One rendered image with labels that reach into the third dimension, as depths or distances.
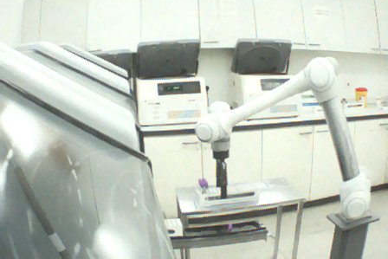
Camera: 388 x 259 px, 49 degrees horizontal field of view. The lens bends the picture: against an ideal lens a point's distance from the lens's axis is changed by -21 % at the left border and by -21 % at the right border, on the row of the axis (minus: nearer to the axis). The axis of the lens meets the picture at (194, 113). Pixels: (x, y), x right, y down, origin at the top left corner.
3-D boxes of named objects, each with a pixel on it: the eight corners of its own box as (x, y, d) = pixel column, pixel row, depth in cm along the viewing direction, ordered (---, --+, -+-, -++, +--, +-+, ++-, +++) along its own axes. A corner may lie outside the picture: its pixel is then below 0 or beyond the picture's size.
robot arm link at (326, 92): (372, 203, 210) (373, 217, 190) (345, 215, 216) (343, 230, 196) (330, 52, 210) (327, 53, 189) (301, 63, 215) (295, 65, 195)
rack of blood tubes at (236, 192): (198, 206, 237) (198, 194, 236) (195, 201, 247) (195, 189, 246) (260, 199, 241) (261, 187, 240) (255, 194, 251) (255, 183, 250)
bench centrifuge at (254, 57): (244, 121, 436) (240, 37, 427) (229, 112, 497) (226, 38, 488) (303, 117, 443) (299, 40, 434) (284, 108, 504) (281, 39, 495)
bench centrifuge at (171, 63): (139, 127, 425) (136, 42, 416) (136, 117, 486) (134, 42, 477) (209, 123, 432) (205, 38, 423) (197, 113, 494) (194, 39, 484)
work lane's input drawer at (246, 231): (106, 253, 192) (102, 236, 191) (106, 242, 206) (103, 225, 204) (275, 241, 201) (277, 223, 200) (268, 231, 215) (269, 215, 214)
